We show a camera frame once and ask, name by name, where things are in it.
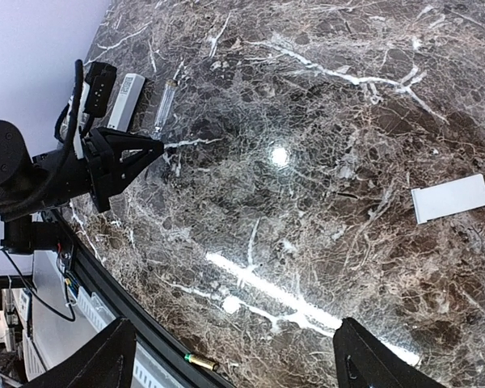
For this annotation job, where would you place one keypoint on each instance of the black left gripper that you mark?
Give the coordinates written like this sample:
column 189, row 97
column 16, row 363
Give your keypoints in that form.
column 114, row 160

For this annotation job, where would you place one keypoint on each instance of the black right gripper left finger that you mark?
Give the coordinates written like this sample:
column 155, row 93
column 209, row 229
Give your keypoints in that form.
column 106, row 360

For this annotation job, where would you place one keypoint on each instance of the black front table rail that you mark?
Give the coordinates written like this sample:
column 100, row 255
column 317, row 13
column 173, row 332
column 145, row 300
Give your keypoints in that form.
column 156, row 342

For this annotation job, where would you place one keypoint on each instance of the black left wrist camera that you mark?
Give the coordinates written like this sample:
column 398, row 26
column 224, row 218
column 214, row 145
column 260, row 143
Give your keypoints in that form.
column 100, row 78

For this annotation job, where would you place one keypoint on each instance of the orange black battery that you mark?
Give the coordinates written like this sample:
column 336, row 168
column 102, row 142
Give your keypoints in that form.
column 201, row 361

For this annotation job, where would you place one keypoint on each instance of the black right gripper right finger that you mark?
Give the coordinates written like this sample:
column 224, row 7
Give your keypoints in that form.
column 362, row 360

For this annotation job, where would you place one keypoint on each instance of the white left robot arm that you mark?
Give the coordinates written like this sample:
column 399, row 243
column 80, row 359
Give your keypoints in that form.
column 30, row 185

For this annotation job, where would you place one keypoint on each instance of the white slotted cable duct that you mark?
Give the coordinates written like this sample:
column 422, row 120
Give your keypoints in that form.
column 146, row 372

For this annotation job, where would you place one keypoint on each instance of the white remote control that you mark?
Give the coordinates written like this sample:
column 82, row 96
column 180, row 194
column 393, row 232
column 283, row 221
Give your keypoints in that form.
column 126, row 102

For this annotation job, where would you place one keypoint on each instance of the metal tweezers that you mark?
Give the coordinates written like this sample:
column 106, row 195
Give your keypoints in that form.
column 166, row 102

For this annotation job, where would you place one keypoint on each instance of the white battery cover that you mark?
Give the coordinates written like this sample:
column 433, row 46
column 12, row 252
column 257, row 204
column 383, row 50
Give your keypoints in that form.
column 449, row 198

